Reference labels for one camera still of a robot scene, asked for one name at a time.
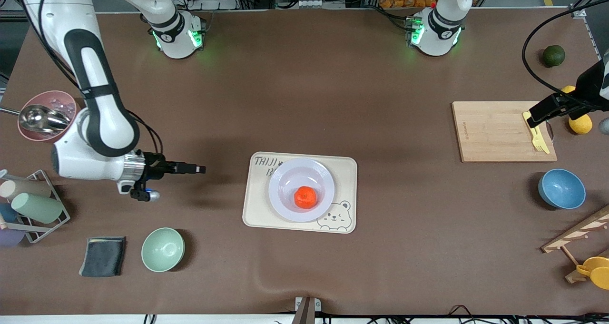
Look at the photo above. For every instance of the blue bowl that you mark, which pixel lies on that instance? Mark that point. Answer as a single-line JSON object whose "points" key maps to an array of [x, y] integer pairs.
{"points": [[562, 189]]}

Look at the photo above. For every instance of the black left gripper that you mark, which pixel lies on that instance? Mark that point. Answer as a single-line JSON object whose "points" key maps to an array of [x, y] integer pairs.
{"points": [[589, 85]]}

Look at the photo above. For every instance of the beige cup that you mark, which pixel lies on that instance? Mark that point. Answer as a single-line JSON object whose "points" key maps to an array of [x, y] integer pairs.
{"points": [[28, 188]]}

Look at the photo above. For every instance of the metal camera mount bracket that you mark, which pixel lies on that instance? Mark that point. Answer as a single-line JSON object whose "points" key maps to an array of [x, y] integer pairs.
{"points": [[307, 309]]}

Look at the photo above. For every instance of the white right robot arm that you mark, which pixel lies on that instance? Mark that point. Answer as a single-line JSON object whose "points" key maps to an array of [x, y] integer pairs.
{"points": [[107, 129]]}

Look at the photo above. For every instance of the green lime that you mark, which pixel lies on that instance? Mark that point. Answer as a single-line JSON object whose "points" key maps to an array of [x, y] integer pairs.
{"points": [[554, 55]]}

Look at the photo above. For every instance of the pale lavender plate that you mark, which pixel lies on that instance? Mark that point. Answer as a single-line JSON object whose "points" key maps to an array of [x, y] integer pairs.
{"points": [[290, 181]]}

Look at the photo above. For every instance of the pink bowl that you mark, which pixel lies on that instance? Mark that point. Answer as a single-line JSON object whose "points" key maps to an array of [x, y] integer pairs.
{"points": [[52, 98]]}

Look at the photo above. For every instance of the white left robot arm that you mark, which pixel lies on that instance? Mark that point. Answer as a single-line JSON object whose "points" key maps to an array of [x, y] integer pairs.
{"points": [[440, 34]]}

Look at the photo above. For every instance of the wooden cutting board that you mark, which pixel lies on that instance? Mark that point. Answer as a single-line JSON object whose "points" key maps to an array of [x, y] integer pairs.
{"points": [[490, 131]]}

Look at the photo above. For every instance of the yellow mug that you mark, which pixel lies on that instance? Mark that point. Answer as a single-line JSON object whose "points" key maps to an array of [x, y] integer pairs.
{"points": [[598, 272]]}

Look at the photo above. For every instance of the cream bear print tray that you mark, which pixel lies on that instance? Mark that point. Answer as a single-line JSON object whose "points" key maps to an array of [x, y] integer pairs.
{"points": [[257, 205]]}

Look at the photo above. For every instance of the dark grey folded cloth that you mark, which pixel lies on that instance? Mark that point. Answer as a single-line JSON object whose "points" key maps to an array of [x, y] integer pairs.
{"points": [[103, 256]]}

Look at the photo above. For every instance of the blue cup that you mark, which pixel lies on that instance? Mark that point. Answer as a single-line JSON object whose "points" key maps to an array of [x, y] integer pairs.
{"points": [[7, 213]]}

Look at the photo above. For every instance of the mint green cup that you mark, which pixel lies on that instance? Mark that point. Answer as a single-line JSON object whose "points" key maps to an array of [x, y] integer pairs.
{"points": [[38, 208]]}

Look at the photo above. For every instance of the orange fruit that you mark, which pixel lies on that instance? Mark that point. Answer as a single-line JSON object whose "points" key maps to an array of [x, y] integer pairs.
{"points": [[305, 197]]}

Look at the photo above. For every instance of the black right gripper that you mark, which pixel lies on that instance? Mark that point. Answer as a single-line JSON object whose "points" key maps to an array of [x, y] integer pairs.
{"points": [[154, 165]]}

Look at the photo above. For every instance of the purple cup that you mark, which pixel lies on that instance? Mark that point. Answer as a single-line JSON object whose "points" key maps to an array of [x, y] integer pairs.
{"points": [[9, 238]]}

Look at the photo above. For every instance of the silver metal scoop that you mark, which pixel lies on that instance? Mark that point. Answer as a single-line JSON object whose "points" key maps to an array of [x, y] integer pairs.
{"points": [[40, 119]]}

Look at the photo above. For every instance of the yellow plastic fork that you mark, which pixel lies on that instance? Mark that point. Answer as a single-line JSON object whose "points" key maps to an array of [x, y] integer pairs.
{"points": [[540, 142]]}

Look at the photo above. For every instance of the yellow lemon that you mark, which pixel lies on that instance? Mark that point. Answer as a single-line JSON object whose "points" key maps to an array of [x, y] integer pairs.
{"points": [[568, 89], [581, 124]]}

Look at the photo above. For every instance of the wooden peg rack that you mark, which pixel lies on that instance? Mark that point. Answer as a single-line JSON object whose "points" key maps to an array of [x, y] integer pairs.
{"points": [[578, 231]]}

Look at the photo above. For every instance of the mint green bowl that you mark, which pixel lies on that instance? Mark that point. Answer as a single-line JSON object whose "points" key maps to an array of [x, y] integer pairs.
{"points": [[162, 250]]}

